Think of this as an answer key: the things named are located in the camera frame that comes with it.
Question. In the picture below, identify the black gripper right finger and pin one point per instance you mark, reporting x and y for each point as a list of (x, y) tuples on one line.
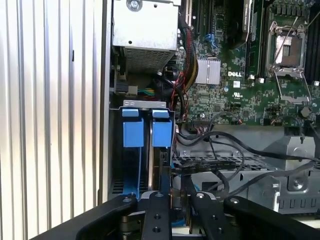
[(210, 225)]

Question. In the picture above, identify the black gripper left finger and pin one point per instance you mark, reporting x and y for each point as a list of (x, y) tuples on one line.
[(157, 220)]

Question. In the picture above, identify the CPU socket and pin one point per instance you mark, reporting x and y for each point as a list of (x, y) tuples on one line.
[(292, 55)]

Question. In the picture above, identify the green motherboard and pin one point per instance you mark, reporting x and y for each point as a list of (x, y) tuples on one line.
[(250, 105)]

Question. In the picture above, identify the black expansion slot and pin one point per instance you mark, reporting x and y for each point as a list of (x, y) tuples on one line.
[(200, 17), (210, 15)]

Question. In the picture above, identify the hard disk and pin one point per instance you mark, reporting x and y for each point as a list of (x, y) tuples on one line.
[(162, 132)]

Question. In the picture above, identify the metal socket cover frame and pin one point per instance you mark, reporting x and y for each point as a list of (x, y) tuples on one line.
[(296, 98)]

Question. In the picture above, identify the silver chipset heatsink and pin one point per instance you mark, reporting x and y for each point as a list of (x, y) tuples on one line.
[(208, 71)]

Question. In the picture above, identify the open black PC case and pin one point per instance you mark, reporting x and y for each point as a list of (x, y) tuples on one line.
[(105, 100)]

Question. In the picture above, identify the grey perforated drive cage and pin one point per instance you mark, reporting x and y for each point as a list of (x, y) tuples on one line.
[(287, 142)]

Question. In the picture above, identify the grey disk bay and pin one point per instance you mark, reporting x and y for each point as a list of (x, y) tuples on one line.
[(143, 103)]

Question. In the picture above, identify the silver power supply unit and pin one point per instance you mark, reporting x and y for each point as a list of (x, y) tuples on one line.
[(145, 32)]

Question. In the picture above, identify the black graphics card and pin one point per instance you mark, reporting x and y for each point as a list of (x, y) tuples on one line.
[(237, 25)]

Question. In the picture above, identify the black RAM slot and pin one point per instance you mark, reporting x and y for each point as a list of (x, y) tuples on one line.
[(261, 45), (251, 50), (310, 50), (317, 50)]

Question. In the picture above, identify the empty blue disk carrier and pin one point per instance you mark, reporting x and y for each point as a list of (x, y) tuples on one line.
[(132, 132)]

